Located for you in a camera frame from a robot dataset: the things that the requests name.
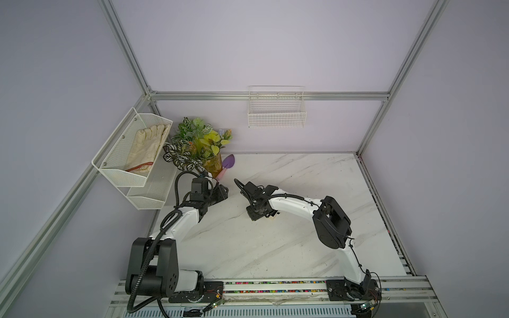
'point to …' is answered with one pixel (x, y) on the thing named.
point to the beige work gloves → (145, 147)
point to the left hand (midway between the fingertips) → (224, 193)
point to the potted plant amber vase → (195, 146)
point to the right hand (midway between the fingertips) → (258, 215)
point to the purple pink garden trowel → (228, 163)
